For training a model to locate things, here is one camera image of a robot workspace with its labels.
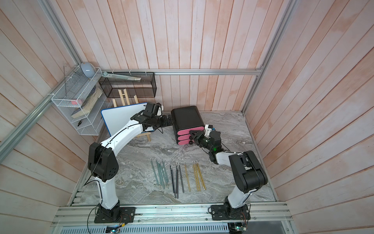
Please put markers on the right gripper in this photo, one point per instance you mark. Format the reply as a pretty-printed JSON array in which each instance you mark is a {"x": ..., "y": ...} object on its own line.
[{"x": 199, "y": 137}]

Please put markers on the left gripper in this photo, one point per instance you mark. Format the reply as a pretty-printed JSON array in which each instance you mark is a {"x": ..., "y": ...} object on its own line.
[{"x": 165, "y": 123}]

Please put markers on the black drawer cabinet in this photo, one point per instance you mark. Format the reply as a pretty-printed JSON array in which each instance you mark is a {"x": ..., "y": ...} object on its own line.
[{"x": 185, "y": 118}]

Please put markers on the yellow pencil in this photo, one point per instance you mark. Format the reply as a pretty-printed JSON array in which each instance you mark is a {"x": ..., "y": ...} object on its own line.
[
  {"x": 201, "y": 176},
  {"x": 198, "y": 175},
  {"x": 187, "y": 177}
]

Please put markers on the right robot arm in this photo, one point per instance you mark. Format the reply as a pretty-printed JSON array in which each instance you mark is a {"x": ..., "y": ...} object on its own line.
[{"x": 248, "y": 173}]

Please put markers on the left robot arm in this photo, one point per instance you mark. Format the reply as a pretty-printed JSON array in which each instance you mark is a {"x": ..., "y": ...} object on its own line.
[{"x": 103, "y": 163}]

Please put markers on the pink bottom drawer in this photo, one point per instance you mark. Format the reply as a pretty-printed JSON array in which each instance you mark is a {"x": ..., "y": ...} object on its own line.
[{"x": 185, "y": 142}]

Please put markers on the green pencil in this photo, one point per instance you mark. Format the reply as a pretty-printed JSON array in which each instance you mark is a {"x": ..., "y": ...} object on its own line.
[
  {"x": 154, "y": 172},
  {"x": 163, "y": 175},
  {"x": 157, "y": 169},
  {"x": 160, "y": 175},
  {"x": 163, "y": 165}
]

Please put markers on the book on shelf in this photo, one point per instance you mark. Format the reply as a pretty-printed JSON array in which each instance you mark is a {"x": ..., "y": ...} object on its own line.
[{"x": 88, "y": 104}]

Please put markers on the green white ruler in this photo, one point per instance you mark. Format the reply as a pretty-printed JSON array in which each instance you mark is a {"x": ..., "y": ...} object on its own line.
[{"x": 122, "y": 77}]

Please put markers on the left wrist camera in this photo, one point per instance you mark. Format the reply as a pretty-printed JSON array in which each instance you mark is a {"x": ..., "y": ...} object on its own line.
[{"x": 153, "y": 110}]

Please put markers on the white board blue frame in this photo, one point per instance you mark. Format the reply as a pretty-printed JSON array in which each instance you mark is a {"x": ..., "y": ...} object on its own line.
[{"x": 116, "y": 118}]

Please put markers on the black mesh wall basket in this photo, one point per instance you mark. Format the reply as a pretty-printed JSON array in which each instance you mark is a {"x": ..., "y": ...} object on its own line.
[{"x": 146, "y": 88}]

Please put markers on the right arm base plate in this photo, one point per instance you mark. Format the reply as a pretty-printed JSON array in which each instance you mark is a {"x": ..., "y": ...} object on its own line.
[{"x": 225, "y": 212}]

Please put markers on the white wire wall shelf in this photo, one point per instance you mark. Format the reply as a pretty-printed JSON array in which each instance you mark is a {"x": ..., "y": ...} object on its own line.
[{"x": 77, "y": 86}]

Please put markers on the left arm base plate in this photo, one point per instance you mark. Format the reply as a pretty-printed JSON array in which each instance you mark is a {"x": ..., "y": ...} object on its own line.
[{"x": 116, "y": 215}]

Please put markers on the aluminium mounting rail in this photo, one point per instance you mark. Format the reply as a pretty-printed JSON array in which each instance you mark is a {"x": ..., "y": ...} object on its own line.
[{"x": 260, "y": 217}]

